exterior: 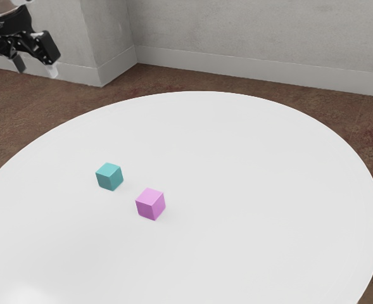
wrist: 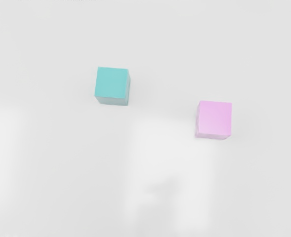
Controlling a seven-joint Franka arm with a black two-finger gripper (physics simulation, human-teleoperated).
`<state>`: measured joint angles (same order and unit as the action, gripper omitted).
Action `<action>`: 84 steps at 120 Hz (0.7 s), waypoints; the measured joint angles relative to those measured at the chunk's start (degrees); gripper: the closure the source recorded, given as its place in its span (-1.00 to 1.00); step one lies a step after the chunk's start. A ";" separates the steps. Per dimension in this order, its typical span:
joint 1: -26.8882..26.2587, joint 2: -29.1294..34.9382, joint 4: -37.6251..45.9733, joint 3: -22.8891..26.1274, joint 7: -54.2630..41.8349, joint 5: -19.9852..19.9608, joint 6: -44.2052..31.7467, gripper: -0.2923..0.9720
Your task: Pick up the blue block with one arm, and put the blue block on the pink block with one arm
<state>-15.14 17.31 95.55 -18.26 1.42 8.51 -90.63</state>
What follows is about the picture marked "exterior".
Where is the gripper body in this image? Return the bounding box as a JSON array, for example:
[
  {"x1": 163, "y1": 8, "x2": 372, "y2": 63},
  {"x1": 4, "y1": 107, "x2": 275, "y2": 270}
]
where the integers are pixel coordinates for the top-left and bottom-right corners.
[{"x1": 0, "y1": 6, "x2": 36, "y2": 42}]

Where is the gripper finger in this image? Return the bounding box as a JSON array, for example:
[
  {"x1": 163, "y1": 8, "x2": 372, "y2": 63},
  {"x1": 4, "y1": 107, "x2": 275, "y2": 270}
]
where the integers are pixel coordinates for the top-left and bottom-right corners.
[
  {"x1": 24, "y1": 30, "x2": 62, "y2": 79},
  {"x1": 0, "y1": 29, "x2": 27, "y2": 74}
]

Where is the teal block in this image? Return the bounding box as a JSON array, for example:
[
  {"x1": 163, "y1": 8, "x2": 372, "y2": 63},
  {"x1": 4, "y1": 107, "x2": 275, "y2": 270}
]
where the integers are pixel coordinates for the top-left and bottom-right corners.
[{"x1": 94, "y1": 161, "x2": 124, "y2": 192}]

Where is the pink block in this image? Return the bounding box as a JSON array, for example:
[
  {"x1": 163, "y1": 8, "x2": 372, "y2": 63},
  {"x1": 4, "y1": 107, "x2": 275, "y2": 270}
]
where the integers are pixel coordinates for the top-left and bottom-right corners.
[{"x1": 134, "y1": 187, "x2": 167, "y2": 222}]

